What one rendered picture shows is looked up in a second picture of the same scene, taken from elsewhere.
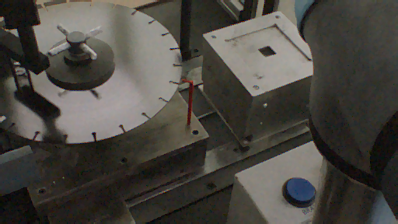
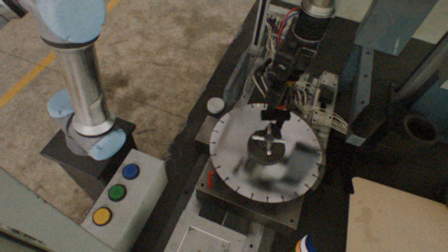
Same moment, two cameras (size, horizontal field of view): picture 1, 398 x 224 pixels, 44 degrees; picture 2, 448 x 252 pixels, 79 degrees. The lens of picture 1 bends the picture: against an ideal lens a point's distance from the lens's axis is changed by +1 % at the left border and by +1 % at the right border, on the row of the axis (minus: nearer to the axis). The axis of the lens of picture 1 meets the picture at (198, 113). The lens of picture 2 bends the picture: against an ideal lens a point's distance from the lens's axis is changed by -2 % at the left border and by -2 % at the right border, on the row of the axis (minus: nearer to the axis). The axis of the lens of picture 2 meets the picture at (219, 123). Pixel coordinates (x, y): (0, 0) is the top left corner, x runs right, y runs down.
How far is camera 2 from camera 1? 83 cm
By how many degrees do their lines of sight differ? 71
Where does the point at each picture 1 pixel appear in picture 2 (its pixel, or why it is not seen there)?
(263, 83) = (185, 224)
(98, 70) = (252, 145)
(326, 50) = not seen: outside the picture
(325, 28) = not seen: outside the picture
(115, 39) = (269, 172)
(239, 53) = (215, 240)
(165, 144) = (209, 169)
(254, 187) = (151, 161)
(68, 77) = (258, 133)
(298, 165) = (138, 185)
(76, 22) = (296, 167)
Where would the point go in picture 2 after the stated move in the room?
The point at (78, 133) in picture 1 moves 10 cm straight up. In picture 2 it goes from (228, 118) to (231, 97)
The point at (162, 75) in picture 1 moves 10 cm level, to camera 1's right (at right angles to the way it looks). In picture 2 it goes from (226, 167) to (196, 187)
